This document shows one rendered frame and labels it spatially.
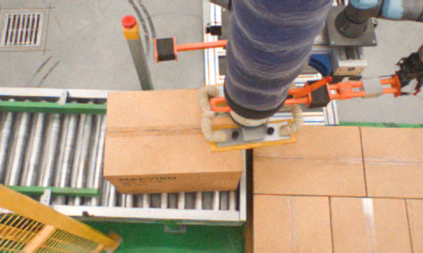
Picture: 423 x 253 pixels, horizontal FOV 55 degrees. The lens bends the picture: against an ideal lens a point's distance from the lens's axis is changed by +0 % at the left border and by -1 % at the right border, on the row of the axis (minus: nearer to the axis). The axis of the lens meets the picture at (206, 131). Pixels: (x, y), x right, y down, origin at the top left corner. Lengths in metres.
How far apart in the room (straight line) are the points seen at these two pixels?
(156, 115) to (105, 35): 1.51
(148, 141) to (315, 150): 0.95
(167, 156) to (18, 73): 1.79
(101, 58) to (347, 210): 2.01
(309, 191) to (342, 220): 0.22
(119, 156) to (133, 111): 0.22
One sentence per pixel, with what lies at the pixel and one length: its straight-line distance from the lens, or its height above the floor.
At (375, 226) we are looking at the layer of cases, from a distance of 2.29.
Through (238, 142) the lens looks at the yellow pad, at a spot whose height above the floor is 1.15.
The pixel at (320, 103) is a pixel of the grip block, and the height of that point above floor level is 1.27.
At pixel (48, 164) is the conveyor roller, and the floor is 0.55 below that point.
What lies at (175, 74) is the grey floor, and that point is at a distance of 3.00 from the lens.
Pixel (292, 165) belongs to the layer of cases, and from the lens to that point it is 2.22.
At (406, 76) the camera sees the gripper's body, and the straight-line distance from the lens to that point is 1.60.
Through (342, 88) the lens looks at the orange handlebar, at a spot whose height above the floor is 1.27.
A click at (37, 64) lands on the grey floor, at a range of 3.27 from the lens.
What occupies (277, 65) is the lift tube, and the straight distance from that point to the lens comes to 1.06.
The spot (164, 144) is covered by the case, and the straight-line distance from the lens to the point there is 1.79.
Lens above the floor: 2.64
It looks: 70 degrees down
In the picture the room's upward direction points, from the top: 1 degrees clockwise
